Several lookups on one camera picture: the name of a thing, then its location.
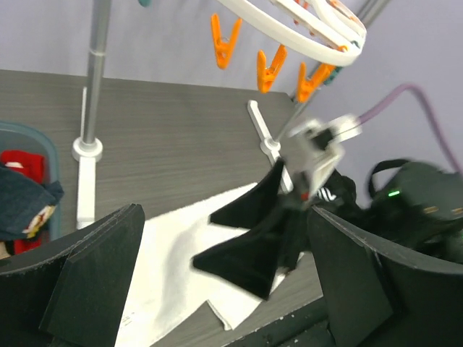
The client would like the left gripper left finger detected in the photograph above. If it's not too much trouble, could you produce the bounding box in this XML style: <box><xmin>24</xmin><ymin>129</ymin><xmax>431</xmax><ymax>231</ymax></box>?
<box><xmin>1</xmin><ymin>204</ymin><xmax>145</xmax><ymax>346</ymax></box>

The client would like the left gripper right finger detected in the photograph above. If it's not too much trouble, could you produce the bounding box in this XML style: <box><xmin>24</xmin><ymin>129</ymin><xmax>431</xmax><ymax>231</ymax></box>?
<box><xmin>308</xmin><ymin>207</ymin><xmax>462</xmax><ymax>346</ymax></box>

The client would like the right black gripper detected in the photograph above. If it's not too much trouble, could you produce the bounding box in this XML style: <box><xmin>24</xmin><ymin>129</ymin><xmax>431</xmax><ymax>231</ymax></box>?
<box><xmin>192</xmin><ymin>158</ymin><xmax>320</xmax><ymax>301</ymax></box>

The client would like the red santa sock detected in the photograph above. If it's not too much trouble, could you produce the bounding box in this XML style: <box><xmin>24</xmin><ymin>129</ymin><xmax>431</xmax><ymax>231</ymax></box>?
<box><xmin>1</xmin><ymin>150</ymin><xmax>48</xmax><ymax>255</ymax></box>

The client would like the white round clip hanger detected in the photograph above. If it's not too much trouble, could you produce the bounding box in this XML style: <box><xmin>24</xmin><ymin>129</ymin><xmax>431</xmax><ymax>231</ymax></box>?
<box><xmin>211</xmin><ymin>0</ymin><xmax>367</xmax><ymax>103</ymax></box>

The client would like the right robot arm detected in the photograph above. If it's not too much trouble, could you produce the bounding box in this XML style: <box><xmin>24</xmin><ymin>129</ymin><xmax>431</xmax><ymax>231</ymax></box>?
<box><xmin>192</xmin><ymin>158</ymin><xmax>462</xmax><ymax>300</ymax></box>

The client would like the white towel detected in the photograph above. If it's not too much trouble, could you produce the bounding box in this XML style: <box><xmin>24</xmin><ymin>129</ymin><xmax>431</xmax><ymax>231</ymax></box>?
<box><xmin>114</xmin><ymin>182</ymin><xmax>286</xmax><ymax>347</ymax></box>

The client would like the black printed t-shirt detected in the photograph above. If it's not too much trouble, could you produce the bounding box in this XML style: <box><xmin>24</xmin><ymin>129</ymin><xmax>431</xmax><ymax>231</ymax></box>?
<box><xmin>314</xmin><ymin>171</ymin><xmax>363</xmax><ymax>220</ymax></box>

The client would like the white metal drying rack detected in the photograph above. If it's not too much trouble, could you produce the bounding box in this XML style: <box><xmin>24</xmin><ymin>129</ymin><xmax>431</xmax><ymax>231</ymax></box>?
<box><xmin>72</xmin><ymin>0</ymin><xmax>387</xmax><ymax>229</ymax></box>

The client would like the teal plastic basin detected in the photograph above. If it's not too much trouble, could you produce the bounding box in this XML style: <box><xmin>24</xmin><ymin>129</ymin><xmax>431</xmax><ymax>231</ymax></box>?
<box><xmin>1</xmin><ymin>121</ymin><xmax>64</xmax><ymax>241</ymax></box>

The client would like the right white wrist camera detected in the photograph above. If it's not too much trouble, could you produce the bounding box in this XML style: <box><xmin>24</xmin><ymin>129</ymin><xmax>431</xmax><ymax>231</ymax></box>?
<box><xmin>288</xmin><ymin>113</ymin><xmax>362</xmax><ymax>197</ymax></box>

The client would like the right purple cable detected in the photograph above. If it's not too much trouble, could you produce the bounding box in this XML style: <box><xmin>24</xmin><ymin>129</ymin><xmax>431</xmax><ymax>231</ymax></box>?
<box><xmin>356</xmin><ymin>82</ymin><xmax>463</xmax><ymax>174</ymax></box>

